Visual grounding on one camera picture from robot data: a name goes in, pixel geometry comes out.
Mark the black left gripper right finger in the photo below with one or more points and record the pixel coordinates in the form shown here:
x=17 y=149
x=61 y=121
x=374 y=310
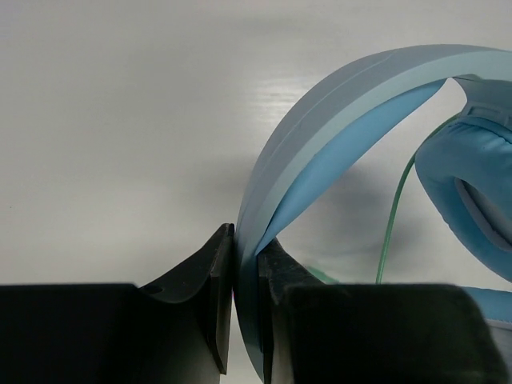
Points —
x=313 y=332

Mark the light blue headphones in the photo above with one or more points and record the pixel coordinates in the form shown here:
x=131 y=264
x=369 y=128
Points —
x=465 y=169

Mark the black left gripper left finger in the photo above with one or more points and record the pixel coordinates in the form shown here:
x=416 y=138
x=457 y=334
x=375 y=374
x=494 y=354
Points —
x=174 y=329

